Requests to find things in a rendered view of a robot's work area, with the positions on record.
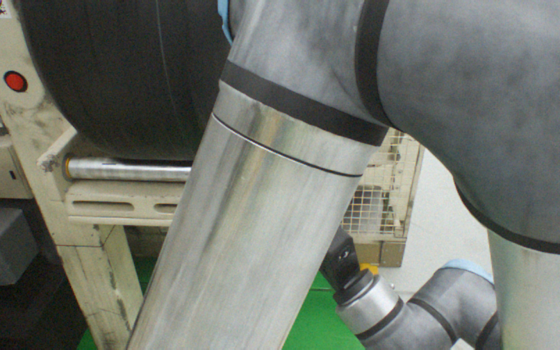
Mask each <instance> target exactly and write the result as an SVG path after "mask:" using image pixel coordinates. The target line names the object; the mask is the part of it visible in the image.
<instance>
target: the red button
mask: <svg viewBox="0 0 560 350"><path fill-rule="evenodd" d="M7 82H8V84H9V86H10V87H11V88H13V89H16V90H20V89H22V88H23V87H24V81H23V79H22V78H21V77H20V76H18V75H16V74H11V75H10V76H9V77H8V78H7Z"/></svg>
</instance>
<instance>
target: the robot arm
mask: <svg viewBox="0 0 560 350"><path fill-rule="evenodd" d="M217 1H218V12H219V14H220V15H221V16H222V19H223V26H222V29H223V31H224V34H225V35H226V37H227V39H228V41H229V44H230V45H231V50H230V52H229V55H228V58H227V61H226V62H225V65H224V69H223V71H222V74H221V77H220V79H219V87H220V92H219V94H218V96H217V100H216V102H215V105H214V108H213V111H212V113H211V116H210V119H209V121H208V124H207V127H206V130H205V132H204V135H203V138H202V140H201V143H200V145H199V148H198V151H197V154H196V156H195V160H194V162H193V164H192V167H191V170H190V173H189V175H188V179H187V181H186V184H185V187H184V189H183V192H182V195H181V198H180V200H179V203H178V206H177V208H176V211H175V214H174V216H173V219H172V222H171V224H170V227H169V230H168V232H167V235H166V238H165V241H164V243H163V247H162V249H161V251H160V254H159V257H158V260H157V262H156V266H155V267H154V271H153V274H152V275H151V279H150V281H149V284H148V287H147V290H146V292H145V295H144V298H143V300H142V303H141V306H140V309H139V311H138V314H137V317H136V319H135V322H134V325H133V328H132V330H131V334H130V336H129V339H128V341H127V343H126V347H125V349H124V350H281V348H282V346H283V344H284V342H285V340H286V338H287V336H288V334H289V332H290V329H291V327H292V325H293V323H294V321H295V318H296V316H297V314H298V312H299V310H300V308H301V306H302V304H303V302H304V300H305V298H306V295H307V293H308V291H309V289H310V287H311V284H312V282H313V280H314V278H315V276H316V274H317V272H318V270H319V271H320V273H321V274H322V275H323V276H324V277H325V279H326V280H327V281H328V283H329V284H330V285H331V287H332V288H333V289H334V290H335V291H336V292H335V293H334V294H333V299H334V300H335V301H336V303H337V304H338V305H337V306H336V313H337V315H338V316H339V317H340V318H341V319H342V321H343V322H344V323H345V325H346V326H347V327H348V329H349V330H350V331H351V332H352V333H353V334H355V336H356V337H357V339H358V340H359V342H360V343H361V344H362V345H363V346H364V348H365V349H366V350H450V349H451V348H452V347H453V346H454V344H455V343H456V342H457V341H458V340H459V339H460V338H461V339H462V340H463V341H464V342H466V343H467V344H468V345H470V346H471V347H472V348H473V349H474V350H560V0H217ZM390 127H391V128H393V129H396V130H398V131H401V132H403V133H406V134H408V135H410V136H411V137H412V138H413V139H414V140H416V141H417V142H419V143H420V144H421V145H422V146H424V147H425V148H426V149H427V150H428V151H429V152H430V153H431V154H432V155H433V156H434V157H436V158H437V159H438V160H439V161H440V162H441V163H442V164H443V165H444V167H445V168H446V169H447V170H448V171H449V172H450V174H451V175H452V177H453V181H454V185H455V188H456V191H457V193H458V195H459V197H460V199H461V201H462V203H463V205H464V206H465V207H466V209H467V210H468V212H469V213H470V214H471V215H472V216H473V217H474V218H475V219H476V220H477V221H478V222H479V223H480V224H481V225H482V226H483V227H484V228H486V229H487V235H488V245H489V250H490V256H491V266H492V271H493V275H491V274H490V273H488V272H487V271H486V270H485V269H484V268H483V267H481V266H480V265H478V264H476V263H474V262H472V261H469V260H466V259H462V258H455V259H451V260H449V261H447V262H446V263H445V264H444V265H443V266H442V267H440V268H438V269H437V270H436V271H435V272H434V274H433V276H432V277H431V278H430V279H429V280H428V281H427V282H426V283H425V284H424V285H423V286H422V287H421V288H420V289H419V290H418V291H417V292H416V293H415V294H414V295H413V296H412V297H411V298H410V299H409V300H408V301H407V302H406V303H404V301H403V300H402V299H401V298H400V296H399V295H397V293H396V292H395V291H394V289H395V286H394V285H393V284H392V283H390V284H388V282H387V281H386V280H385V279H384V277H383V276H382V275H381V274H373V273H372V272H371V271H370V270H369V268H365V269H363V270H361V271H360V267H359V261H358V258H357V254H356V249H355V246H354V241H353V237H352V236H350V235H349V234H348V233H346V232H345V231H344V230H343V229H342V228H341V226H340V223H342V222H343V221H342V218H343V216H344V214H345V212H346V210H347V207H348V205H349V203H350V201H351V200H352V197H353V195H354V193H355V191H356V189H357V187H358V184H359V182H360V180H361V178H362V176H363V173H364V171H365V169H366V167H367V166H368V163H369V161H370V159H371V157H372V155H373V154H374V153H376V152H377V151H378V150H379V149H380V147H381V144H382V142H383V141H384V138H385V136H386V134H387V132H388V130H389V128H390Z"/></svg>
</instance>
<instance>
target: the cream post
mask: <svg viewBox="0 0 560 350"><path fill-rule="evenodd" d="M6 3H7V6H8V9H9V11H10V15H11V17H12V18H0V115H1V117H2V120H3V122H4V124H5V126H6V128H7V130H8V133H9V136H10V139H11V141H12V144H13V146H14V148H15V151H16V154H17V156H18V158H19V161H20V163H21V165H22V168H23V170H24V173H25V175H26V178H27V180H28V183H29V185H30V187H31V190H32V192H33V195H34V197H35V200H36V202H37V204H38V207H39V209H40V212H41V214H42V216H43V219H44V222H45V224H46V225H47V228H48V231H49V234H50V236H51V239H52V240H53V243H54V246H55V248H56V251H57V252H58V255H59V257H60V260H61V263H62V264H63V267H64V269H65V272H66V275H67V277H68V279H69V282H70V284H71V286H72V289H73V291H74V294H75V296H76V299H77V301H78V303H79V306H80V308H81V311H82V313H83V316H84V317H85V320H86V323H87V325H88V328H89V329H90V332H91V334H92V337H93V339H94V342H95V344H96V346H97V349H98V350H124V349H125V347H126V343H127V341H128V339H129V336H130V334H131V330H132V328H133V325H134V322H135V319H136V317H137V314H138V311H139V309H140V306H141V303H142V300H143V295H142V291H141V288H140V284H139V281H138V276H137V274H136V270H135V266H134V264H133V259H132V256H131V252H130V249H129V245H128V242H127V239H126V235H125V232H124V227H123V225H115V224H78V223H70V222H69V220H68V214H67V213H66V211H65V207H64V205H63V202H62V201H50V200H49V198H48V196H47V192H46V190H45V188H44V185H43V183H42V180H41V178H40V175H39V172H38V169H37V167H36V161H37V160H38V158H39V157H40V156H41V155H42V154H43V153H44V152H45V151H46V150H47V149H48V148H49V147H50V146H51V145H52V144H53V143H54V142H55V141H56V140H57V139H58V138H59V137H60V136H61V135H62V134H63V133H64V132H65V131H67V130H68V129H69V127H70V126H71V124H70V123H69V122H68V121H67V120H66V119H65V118H64V117H63V116H62V114H61V113H60V112H59V110H58V109H57V107H55V105H54V104H53V102H52V100H51V99H50V97H49V95H48V94H47V92H46V90H45V88H44V86H43V84H42V82H41V80H40V78H39V76H38V74H37V72H36V70H35V67H34V65H33V62H32V60H31V57H30V54H29V52H28V48H27V45H26V41H25V39H24V34H23V31H22V26H21V23H20V20H19V13H18V9H17V2H16V0H6ZM11 74H16V75H18V76H20V77H21V78H22V79H23V81H24V87H23V88H22V89H20V90H16V89H13V88H11V87H10V86H9V84H8V82H7V78H8V77H9V76H10V75H11Z"/></svg>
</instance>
